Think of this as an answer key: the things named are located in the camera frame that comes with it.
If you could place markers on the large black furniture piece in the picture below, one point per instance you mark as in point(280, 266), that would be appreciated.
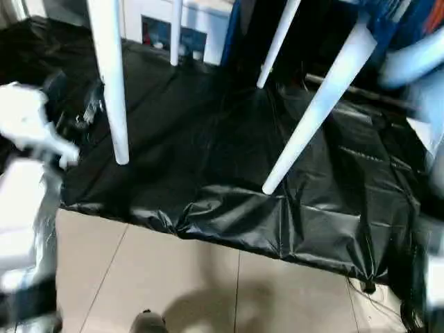
point(319, 35)

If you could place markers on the white cabinet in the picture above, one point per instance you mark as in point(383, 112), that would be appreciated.
point(201, 28)

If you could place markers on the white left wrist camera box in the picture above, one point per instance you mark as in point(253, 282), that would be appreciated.
point(28, 121)

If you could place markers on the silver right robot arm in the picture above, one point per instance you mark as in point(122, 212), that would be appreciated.
point(416, 66)

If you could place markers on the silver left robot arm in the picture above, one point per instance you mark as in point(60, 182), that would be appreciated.
point(24, 222)

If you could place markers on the black mat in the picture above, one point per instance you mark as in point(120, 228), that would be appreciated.
point(229, 159)

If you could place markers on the black robot left foot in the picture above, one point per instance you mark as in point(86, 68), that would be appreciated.
point(149, 323)

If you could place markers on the white plastic table leg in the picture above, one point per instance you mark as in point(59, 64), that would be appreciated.
point(319, 104)
point(277, 41)
point(109, 69)
point(175, 31)

